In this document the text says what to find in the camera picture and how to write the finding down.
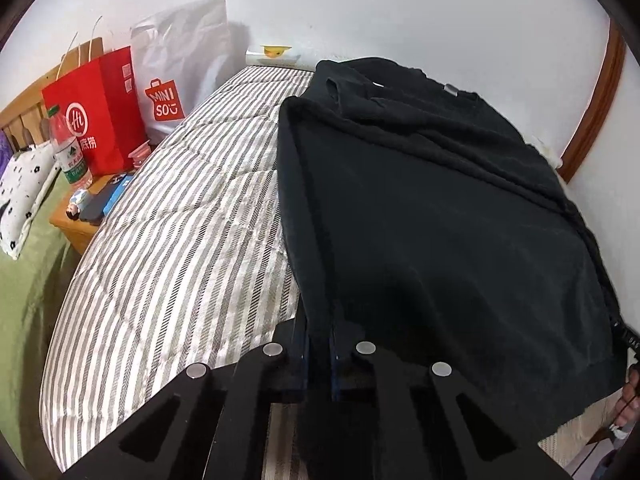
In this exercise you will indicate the blue box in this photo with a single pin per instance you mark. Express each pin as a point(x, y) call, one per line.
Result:
point(117, 192)

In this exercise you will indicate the green bed sheet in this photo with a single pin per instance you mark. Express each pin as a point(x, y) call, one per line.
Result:
point(30, 310)

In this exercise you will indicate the plastic water bottle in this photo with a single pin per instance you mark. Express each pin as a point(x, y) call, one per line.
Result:
point(70, 152)

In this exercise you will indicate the wooden nightstand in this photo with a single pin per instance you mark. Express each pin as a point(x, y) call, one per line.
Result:
point(75, 232)

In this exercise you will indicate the small round figurine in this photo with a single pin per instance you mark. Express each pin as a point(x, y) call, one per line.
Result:
point(77, 205)

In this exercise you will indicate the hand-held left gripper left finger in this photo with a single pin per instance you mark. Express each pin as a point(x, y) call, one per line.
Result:
point(299, 360)

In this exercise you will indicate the person's right hand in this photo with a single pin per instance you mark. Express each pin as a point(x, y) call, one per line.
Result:
point(630, 400)

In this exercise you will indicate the black sweatshirt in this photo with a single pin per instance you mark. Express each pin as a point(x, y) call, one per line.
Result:
point(425, 200)

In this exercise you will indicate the white flower print pillow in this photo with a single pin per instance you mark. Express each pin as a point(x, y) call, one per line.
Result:
point(22, 195)

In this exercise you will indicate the small red container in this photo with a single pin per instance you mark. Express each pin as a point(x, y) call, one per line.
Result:
point(139, 156)

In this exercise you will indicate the wooden headboard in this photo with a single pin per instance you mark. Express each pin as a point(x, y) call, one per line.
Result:
point(30, 105)

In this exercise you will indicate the purple plush toy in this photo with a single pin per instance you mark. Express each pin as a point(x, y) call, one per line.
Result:
point(4, 144)

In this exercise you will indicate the striped quilted mattress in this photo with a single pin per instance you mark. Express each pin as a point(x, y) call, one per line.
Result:
point(190, 235)

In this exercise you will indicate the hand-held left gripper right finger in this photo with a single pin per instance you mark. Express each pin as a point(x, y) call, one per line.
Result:
point(336, 365)

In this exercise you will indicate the red paper bag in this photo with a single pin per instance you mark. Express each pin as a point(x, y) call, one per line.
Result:
point(107, 110)

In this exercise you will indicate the white plastic shopping bag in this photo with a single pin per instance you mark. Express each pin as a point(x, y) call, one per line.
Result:
point(190, 50)

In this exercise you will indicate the dark phone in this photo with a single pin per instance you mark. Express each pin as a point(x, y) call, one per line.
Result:
point(97, 205)

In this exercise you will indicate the brown wooden door frame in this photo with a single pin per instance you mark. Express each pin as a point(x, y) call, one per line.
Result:
point(600, 100)

